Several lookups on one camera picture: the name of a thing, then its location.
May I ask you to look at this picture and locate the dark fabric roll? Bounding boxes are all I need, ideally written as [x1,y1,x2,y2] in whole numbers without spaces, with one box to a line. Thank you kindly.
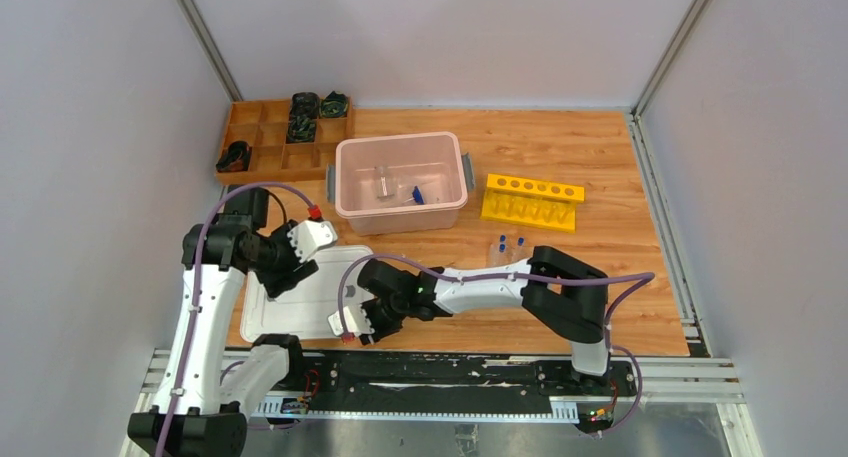
[215,140,253,173]

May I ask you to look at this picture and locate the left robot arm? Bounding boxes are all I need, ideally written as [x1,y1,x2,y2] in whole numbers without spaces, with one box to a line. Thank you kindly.
[127,182,337,456]

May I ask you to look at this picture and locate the green patterned fabric roll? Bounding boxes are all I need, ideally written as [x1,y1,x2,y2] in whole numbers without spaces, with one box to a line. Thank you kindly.
[319,91,350,119]

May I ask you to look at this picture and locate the pink plastic bin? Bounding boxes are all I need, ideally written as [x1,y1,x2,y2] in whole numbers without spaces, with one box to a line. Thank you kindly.
[333,131,471,236]

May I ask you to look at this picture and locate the grey bin handle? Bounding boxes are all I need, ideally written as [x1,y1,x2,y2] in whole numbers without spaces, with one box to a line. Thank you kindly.
[461,153,476,193]
[325,164,337,203]

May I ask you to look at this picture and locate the white plastic lid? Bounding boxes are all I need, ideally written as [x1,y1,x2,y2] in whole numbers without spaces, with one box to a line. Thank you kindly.
[240,245,372,342]

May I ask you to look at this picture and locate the black fabric roll back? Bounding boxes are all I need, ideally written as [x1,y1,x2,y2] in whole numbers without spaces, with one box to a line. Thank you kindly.
[286,92,320,144]

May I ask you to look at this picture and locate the graduated cylinder blue base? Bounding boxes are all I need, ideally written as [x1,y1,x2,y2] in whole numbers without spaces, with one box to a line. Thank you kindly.
[399,186,425,206]

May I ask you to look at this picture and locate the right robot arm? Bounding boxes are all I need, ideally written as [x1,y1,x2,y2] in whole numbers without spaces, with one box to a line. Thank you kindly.
[335,246,611,395]

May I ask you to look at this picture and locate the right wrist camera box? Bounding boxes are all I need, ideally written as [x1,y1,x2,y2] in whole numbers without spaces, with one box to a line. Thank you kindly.
[327,304,375,342]

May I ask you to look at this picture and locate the small glass beaker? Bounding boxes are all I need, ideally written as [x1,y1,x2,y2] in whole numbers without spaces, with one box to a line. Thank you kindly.
[374,166,397,201]

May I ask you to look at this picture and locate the wooden compartment tray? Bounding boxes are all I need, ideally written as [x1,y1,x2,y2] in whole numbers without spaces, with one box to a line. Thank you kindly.
[214,99,355,185]

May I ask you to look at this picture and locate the yellow test tube rack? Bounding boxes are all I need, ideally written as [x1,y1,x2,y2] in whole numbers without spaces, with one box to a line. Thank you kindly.
[480,174,586,233]

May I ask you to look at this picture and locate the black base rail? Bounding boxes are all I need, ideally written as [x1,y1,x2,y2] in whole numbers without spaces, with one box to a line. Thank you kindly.
[273,351,638,417]

